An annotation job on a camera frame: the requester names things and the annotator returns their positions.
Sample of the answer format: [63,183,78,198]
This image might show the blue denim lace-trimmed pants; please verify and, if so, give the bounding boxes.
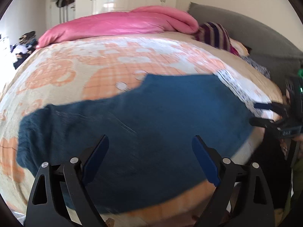
[16,74,253,214]

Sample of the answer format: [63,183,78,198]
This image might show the grey quilted headboard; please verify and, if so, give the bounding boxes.
[187,2,302,91]

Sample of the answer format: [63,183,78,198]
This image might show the cream pillow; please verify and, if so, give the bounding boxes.
[230,38,250,56]

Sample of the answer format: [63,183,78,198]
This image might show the purple striped garment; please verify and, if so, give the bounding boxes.
[195,22,240,56]

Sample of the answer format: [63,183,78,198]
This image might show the cream orange patterned blanket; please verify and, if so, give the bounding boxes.
[1,32,283,214]

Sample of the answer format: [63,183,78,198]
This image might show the pink quilt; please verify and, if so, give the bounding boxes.
[38,6,199,48]

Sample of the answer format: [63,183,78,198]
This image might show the pile of clothes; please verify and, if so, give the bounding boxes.
[11,31,38,70]

